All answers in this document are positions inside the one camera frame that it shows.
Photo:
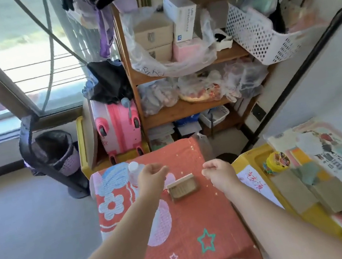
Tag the person's right hand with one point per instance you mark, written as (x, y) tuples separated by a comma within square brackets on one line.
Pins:
[(224, 176)]

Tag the person's left hand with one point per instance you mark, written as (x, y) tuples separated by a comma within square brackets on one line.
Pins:
[(151, 180)]

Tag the clear water bottle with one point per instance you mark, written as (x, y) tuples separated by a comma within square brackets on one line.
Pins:
[(134, 171)]

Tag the small wooden box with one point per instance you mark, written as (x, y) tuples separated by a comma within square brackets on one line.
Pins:
[(182, 189)]

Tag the person's left forearm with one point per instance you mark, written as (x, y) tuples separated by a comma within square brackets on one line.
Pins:
[(119, 250)]

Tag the person's right forearm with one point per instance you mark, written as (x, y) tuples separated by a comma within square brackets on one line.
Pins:
[(282, 230)]

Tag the white paper red writing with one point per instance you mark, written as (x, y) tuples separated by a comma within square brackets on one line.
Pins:
[(258, 185)]

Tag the yellow round tin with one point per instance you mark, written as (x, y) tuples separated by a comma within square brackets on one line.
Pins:
[(276, 162)]

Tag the orange cartoon tablecloth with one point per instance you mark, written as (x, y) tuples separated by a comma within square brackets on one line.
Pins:
[(190, 222)]

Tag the low white mesh basket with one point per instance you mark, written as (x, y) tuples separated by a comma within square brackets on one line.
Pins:
[(214, 116)]

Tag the pink suitcase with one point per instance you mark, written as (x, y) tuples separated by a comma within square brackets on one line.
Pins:
[(118, 126)]

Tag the brown cardboard sheet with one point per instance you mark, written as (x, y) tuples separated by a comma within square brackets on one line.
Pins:
[(294, 192), (335, 195)]

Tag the wooden storage shelf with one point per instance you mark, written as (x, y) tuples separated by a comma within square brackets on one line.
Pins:
[(180, 109)]

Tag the clear bag pink contents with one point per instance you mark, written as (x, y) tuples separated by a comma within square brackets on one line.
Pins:
[(159, 97)]

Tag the pale green cloth piece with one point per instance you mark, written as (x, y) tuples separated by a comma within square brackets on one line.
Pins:
[(309, 173)]

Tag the clear bag red contents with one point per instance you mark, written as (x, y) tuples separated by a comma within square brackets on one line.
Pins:
[(203, 91)]

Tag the crumpled grey plastic bag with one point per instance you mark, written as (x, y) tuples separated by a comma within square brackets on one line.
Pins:
[(247, 77)]

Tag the black fabric bag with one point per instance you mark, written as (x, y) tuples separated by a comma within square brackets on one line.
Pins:
[(107, 79)]

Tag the large clear plastic bag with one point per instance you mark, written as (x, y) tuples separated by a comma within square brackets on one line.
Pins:
[(179, 64)]

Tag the small beige cardboard box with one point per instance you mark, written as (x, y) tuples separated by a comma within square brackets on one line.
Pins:
[(161, 54)]

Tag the black curved floor stand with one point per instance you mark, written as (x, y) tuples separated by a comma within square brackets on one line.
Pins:
[(27, 142)]

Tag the pink box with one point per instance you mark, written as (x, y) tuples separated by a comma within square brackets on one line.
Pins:
[(188, 49)]

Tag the white and black dispenser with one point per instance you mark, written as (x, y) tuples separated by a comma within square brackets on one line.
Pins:
[(224, 40)]

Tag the large white perforated basket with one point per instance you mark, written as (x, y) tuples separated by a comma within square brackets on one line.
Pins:
[(254, 38)]

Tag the black arched floor lamp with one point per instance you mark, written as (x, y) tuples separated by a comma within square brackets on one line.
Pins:
[(309, 57)]

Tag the large beige cardboard box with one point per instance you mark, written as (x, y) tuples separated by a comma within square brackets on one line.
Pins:
[(154, 32)]

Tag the white and blue box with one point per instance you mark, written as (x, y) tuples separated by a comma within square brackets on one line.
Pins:
[(181, 18)]

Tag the thin grey hoop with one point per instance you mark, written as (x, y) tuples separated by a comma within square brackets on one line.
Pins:
[(49, 27)]

